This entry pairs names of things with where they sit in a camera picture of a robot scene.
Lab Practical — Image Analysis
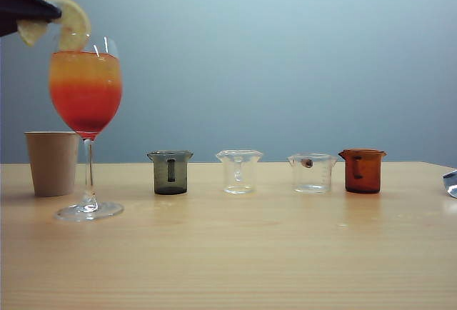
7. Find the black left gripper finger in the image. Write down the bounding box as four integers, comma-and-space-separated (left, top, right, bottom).
0, 0, 63, 39

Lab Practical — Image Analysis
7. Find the beige paper cup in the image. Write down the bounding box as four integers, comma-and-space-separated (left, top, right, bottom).
24, 131, 80, 198

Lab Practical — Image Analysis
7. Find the clear object at right edge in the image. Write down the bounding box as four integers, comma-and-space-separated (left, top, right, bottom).
441, 169, 457, 200

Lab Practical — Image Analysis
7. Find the clear glass measuring cup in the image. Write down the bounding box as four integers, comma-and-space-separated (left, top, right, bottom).
215, 149, 264, 195

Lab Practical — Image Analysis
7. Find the wine glass with orange cocktail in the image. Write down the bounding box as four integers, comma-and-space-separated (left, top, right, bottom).
48, 36, 125, 222

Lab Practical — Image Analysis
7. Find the clear cup with wooden handle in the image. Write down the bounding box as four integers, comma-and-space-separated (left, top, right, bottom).
287, 152, 338, 194

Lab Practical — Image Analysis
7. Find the amber glass measuring cup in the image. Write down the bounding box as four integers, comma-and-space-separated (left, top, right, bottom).
338, 148, 388, 194

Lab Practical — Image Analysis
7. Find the yellow lemon slice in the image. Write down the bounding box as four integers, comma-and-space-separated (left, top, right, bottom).
16, 0, 91, 52

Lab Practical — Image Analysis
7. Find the smoky grey glass measuring cup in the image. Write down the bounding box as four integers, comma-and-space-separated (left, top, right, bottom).
146, 150, 194, 196

